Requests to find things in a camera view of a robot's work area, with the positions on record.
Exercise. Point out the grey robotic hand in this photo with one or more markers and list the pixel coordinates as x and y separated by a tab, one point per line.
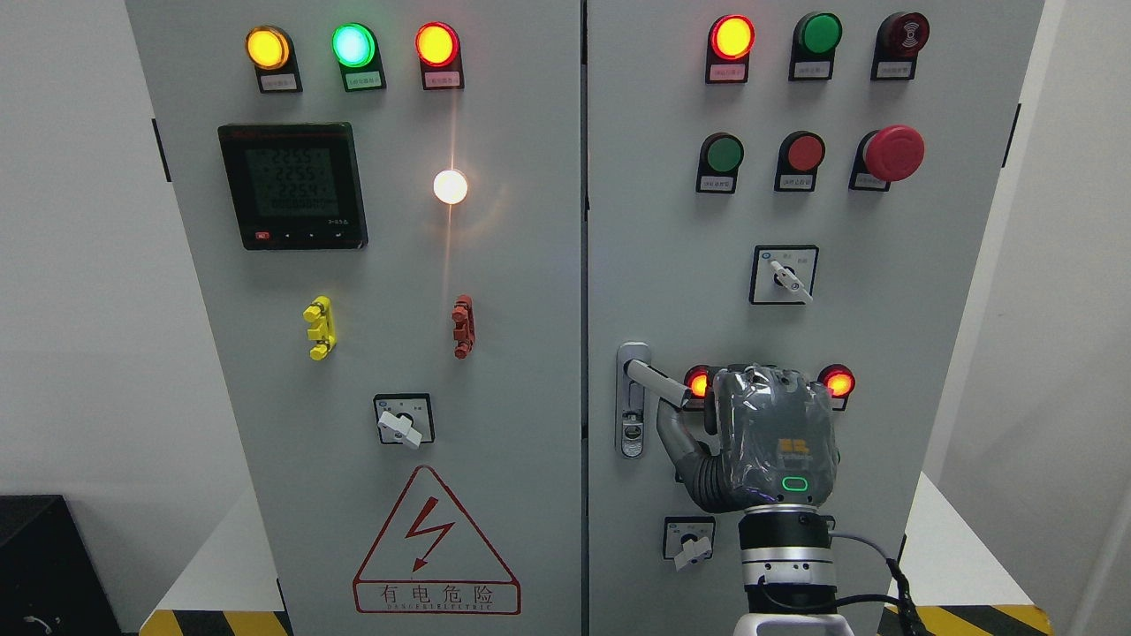
777	443

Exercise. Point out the silver door handle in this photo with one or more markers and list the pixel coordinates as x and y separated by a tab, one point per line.
635	377

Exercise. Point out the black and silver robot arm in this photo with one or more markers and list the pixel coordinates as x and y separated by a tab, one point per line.
789	572

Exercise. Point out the grey right cabinet door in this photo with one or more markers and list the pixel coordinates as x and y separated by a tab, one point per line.
672	268

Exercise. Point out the grey cabinet door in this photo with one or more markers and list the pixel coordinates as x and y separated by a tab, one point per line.
507	417
672	268

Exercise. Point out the grey left cabinet door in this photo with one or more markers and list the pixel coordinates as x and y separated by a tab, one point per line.
507	417

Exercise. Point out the orange-red indicator light left door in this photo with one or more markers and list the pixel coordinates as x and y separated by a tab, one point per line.
438	46

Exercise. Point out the red lit indicator middle left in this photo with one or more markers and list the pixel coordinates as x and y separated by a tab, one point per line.
698	379

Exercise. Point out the red lit indicator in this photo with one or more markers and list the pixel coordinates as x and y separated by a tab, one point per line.
840	383
698	379
728	50

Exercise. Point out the red lit indicator middle right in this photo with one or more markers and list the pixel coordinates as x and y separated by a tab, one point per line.
840	383

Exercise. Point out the white platform with hazard stripes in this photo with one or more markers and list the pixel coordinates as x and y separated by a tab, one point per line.
230	587

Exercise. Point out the red push button upper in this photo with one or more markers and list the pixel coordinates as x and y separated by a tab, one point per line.
799	156

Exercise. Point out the green push button upper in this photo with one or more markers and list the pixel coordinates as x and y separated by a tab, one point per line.
719	160

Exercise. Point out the red emergency stop button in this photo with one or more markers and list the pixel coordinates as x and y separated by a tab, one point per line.
885	156

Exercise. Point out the red terminal block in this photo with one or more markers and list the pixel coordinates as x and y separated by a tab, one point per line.
463	330

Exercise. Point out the red electric warning sign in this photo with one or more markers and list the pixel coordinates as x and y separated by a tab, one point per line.
430	556

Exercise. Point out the red lit indicator top right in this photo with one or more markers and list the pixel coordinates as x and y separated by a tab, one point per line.
728	50

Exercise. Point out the white lit indicator light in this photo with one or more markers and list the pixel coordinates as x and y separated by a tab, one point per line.
450	186

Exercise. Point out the green indicator top right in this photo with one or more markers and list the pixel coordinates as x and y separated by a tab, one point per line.
814	42

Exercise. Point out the red buzzer alarm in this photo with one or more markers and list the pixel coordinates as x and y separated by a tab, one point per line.
899	39

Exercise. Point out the yellow terminal block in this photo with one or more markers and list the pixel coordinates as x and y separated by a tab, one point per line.
321	328

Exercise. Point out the black digital power meter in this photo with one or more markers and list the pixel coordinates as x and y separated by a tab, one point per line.
295	186

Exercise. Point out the green lit indicator light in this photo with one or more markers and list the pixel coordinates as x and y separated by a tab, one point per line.
358	57

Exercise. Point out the yellow indicator light top left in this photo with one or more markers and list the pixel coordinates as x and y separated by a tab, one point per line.
271	51

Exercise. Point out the black box bottom left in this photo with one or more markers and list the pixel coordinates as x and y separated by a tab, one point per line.
48	585

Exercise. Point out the lower white selector switch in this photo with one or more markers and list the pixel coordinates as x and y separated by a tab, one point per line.
687	540

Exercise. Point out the upper right white selector switch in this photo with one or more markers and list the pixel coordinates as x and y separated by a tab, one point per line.
783	274

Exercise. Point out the left door white selector switch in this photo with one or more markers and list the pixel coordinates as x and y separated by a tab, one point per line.
404	418

